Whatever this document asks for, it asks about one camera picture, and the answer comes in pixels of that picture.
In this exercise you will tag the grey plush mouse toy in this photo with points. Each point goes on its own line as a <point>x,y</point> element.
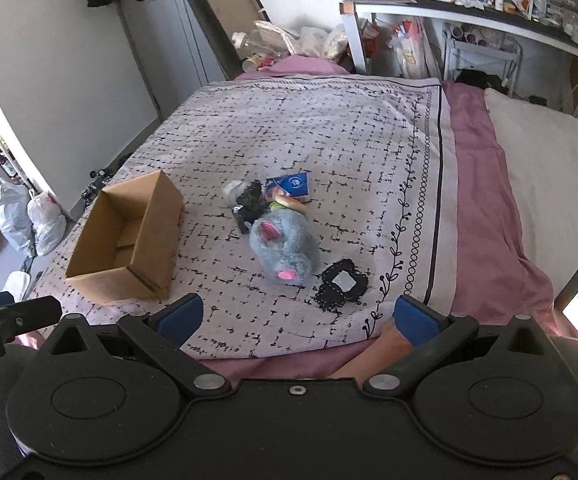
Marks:
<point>283,243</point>

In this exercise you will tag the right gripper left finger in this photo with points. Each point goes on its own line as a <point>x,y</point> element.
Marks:
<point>161,336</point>

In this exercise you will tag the brown cardboard box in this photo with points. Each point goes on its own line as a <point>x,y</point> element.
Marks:
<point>127,245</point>

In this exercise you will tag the brown board leaning on wall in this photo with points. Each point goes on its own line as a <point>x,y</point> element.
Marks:
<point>219,19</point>

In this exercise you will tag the white pillow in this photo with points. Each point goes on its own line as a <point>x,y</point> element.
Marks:
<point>541,148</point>

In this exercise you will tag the white desk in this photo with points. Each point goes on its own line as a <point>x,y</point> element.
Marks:
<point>449,12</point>

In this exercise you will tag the black lace patch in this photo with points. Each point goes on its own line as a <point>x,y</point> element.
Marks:
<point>341,283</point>

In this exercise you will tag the blue snack packet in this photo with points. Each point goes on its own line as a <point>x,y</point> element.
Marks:
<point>294,185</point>

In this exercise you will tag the pink bed sheet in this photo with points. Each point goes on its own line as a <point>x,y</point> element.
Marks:
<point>495,277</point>

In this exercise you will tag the burger plush toy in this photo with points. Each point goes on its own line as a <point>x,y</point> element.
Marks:
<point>287,202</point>

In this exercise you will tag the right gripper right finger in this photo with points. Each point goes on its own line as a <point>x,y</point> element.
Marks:
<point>434,338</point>

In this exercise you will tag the white plastic bag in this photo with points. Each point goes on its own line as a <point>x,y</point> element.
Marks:
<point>15,223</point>
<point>49,225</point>

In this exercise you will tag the clear plastic bottle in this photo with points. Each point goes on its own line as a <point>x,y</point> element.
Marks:
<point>252,43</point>

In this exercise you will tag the black item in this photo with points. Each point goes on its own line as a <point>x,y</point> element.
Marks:
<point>246,201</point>

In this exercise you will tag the white wire rack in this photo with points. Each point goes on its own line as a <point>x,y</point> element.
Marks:
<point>482,57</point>

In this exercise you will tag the patterned white bed blanket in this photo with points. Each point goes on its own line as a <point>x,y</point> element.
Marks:
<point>310,205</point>

